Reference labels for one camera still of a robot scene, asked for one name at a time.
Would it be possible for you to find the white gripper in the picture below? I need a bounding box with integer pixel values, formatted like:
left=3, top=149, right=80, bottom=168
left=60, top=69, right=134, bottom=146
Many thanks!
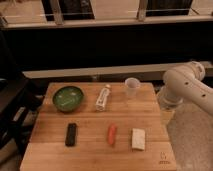
left=157, top=86, right=183, bottom=108

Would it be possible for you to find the white sponge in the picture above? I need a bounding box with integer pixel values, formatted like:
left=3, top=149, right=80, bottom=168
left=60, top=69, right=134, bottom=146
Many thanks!
left=132, top=128, right=145, bottom=150

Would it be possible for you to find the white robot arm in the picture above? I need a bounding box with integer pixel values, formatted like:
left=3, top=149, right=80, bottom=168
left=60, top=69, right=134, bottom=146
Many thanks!
left=157, top=61, right=213, bottom=117

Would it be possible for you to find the long wooden bench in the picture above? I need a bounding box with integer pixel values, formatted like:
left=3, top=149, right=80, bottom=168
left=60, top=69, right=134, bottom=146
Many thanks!
left=22, top=61, right=213, bottom=80

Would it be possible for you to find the clear plastic cup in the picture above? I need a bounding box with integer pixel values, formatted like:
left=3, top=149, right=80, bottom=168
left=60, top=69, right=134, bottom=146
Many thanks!
left=125, top=77, right=141, bottom=99

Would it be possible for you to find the orange carrot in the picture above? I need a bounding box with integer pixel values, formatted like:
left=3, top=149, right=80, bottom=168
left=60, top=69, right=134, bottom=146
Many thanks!
left=107, top=124, right=117, bottom=145

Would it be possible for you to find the white bottle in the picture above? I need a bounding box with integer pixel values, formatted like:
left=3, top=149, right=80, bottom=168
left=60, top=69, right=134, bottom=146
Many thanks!
left=95, top=84, right=111, bottom=111

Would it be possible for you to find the green bowl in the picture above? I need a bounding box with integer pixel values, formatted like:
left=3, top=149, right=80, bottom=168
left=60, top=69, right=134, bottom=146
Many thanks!
left=52, top=86, right=84, bottom=112

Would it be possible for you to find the black rectangular block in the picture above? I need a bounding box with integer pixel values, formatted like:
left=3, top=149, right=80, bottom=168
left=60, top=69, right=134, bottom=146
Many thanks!
left=65, top=123, right=77, bottom=146

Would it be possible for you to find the dark chair on left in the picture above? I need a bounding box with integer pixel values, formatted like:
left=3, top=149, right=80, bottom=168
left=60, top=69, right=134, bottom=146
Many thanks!
left=0, top=78, right=42, bottom=155

